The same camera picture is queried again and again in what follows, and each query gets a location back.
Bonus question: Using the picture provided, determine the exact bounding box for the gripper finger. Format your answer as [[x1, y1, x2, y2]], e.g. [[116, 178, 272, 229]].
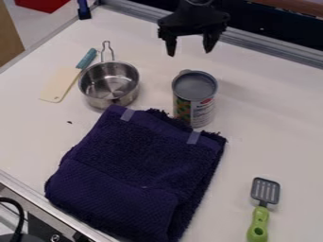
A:
[[200, 27, 225, 54], [161, 30, 181, 58]]

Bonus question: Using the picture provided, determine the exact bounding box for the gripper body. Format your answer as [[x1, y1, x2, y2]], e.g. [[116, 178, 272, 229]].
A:
[[156, 0, 232, 40]]

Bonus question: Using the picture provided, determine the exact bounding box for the can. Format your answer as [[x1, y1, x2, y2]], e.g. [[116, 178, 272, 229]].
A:
[[170, 68, 220, 130]]

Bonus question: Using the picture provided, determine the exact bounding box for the silver pot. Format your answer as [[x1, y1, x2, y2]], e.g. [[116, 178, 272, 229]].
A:
[[76, 40, 142, 111]]

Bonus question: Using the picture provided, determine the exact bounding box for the blue clamp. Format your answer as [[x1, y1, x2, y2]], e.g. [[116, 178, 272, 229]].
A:
[[76, 0, 94, 21]]

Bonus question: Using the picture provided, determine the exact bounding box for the purple cloth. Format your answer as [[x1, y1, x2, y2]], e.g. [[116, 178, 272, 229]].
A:
[[42, 104, 229, 242]]

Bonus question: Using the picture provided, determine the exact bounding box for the red box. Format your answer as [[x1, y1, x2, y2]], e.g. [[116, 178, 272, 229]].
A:
[[13, 0, 73, 14]]

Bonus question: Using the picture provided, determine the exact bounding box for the cream spatula with teal handle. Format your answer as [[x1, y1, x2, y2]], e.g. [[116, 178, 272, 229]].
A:
[[39, 47, 99, 104]]

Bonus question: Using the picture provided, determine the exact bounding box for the green handled grey spatula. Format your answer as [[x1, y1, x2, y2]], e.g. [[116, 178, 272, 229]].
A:
[[245, 177, 281, 242]]

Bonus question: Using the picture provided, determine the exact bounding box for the black cable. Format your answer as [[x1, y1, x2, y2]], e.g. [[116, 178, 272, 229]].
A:
[[0, 197, 27, 242]]

